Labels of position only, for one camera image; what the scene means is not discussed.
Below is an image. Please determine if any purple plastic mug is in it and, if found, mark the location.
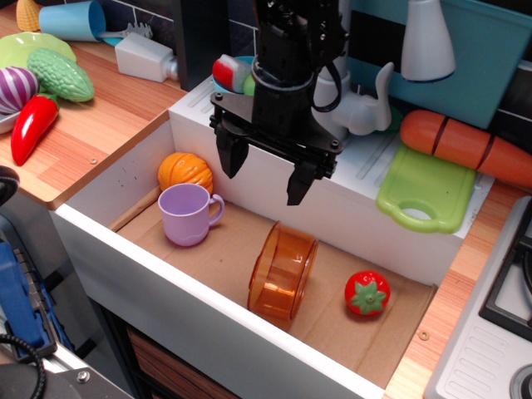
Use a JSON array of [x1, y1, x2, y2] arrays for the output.
[[158, 183, 225, 247]]

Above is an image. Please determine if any transparent orange plastic pot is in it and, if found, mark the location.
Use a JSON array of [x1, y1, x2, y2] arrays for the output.
[[247, 221, 318, 322]]

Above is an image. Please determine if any light green plastic plate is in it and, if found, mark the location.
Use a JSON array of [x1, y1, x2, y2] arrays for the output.
[[0, 32, 76, 68]]

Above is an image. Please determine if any light blue plastic cup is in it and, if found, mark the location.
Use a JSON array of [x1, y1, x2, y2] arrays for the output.
[[38, 1, 106, 42]]

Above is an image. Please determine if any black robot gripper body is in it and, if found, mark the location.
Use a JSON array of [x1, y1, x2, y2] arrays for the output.
[[210, 60, 342, 180]]

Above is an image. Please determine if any red toy tomato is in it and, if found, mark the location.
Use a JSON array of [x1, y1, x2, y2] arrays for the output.
[[344, 270, 391, 316]]

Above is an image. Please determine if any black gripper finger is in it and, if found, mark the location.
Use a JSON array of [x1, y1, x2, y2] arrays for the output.
[[287, 161, 317, 206], [214, 126, 249, 179]]

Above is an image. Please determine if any blue plastic bowl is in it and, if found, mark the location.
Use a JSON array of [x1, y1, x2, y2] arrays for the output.
[[212, 54, 255, 96]]

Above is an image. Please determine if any yellow toy corn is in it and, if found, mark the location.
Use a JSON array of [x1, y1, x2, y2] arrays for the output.
[[16, 0, 42, 32]]

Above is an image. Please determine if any green plastic cutting board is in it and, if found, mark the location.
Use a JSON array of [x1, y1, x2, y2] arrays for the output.
[[376, 144, 476, 234]]

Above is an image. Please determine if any orange toy pumpkin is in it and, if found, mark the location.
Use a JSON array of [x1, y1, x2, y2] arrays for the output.
[[157, 152, 214, 194]]

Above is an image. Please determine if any orange toy carrot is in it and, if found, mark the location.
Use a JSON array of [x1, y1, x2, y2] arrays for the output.
[[400, 110, 531, 189]]

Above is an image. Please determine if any black cable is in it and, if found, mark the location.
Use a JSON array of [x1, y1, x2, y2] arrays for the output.
[[0, 332, 47, 399]]

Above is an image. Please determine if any brown cardboard sink liner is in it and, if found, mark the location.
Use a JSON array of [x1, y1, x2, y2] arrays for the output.
[[111, 190, 437, 388]]

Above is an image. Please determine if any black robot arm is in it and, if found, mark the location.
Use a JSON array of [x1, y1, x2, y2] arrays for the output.
[[210, 1, 349, 205]]

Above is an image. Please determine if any purple striped toy onion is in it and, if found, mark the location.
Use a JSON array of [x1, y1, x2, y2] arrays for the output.
[[1, 66, 40, 115]]

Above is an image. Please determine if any green toy bitter gourd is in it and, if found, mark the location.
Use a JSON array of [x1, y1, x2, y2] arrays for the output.
[[27, 48, 95, 102]]

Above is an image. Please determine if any wooden drawer front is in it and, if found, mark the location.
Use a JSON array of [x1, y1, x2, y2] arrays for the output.
[[126, 328, 238, 398]]

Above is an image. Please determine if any grey toy stove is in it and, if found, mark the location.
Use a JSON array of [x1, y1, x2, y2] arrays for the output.
[[424, 196, 531, 398]]

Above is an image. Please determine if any white toy faucet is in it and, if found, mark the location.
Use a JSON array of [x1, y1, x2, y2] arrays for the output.
[[312, 1, 394, 141]]

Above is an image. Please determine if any white toy sink basin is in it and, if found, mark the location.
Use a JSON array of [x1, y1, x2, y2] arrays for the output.
[[52, 82, 493, 398]]

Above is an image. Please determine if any red toy chili pepper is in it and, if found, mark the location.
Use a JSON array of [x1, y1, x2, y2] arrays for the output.
[[11, 93, 60, 166]]

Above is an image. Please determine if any red white toy sushi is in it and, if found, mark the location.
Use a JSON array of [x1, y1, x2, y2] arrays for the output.
[[212, 54, 251, 94]]

